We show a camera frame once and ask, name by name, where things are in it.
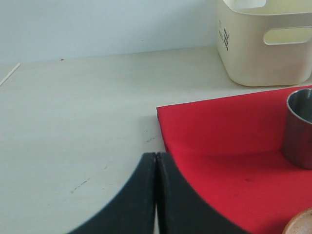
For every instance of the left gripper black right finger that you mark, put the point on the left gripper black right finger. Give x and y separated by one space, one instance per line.
180 209

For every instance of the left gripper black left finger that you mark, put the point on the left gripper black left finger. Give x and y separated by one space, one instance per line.
132 210

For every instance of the brown wooden plate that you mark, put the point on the brown wooden plate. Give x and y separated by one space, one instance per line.
301 223

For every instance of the stainless steel cup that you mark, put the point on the stainless steel cup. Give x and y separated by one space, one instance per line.
297 137

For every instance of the red tablecloth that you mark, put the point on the red tablecloth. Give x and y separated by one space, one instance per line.
228 149

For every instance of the cream plastic storage bin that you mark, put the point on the cream plastic storage bin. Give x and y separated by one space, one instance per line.
265 42

